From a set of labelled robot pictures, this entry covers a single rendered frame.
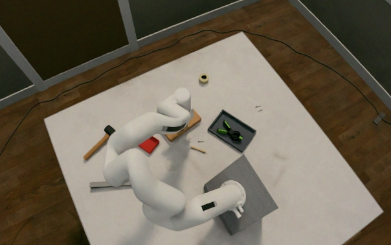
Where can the grey flat bar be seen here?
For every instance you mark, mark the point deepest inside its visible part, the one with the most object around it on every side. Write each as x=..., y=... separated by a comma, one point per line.
x=103, y=184

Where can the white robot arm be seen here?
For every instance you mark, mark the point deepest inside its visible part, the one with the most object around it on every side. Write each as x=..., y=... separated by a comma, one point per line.
x=124, y=163

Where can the red shallow tray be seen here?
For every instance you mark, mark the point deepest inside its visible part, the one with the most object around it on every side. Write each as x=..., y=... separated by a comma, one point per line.
x=150, y=144

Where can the dark green mallet with tan wooden handle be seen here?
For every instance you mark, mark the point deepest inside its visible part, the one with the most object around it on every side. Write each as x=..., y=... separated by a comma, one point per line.
x=109, y=131

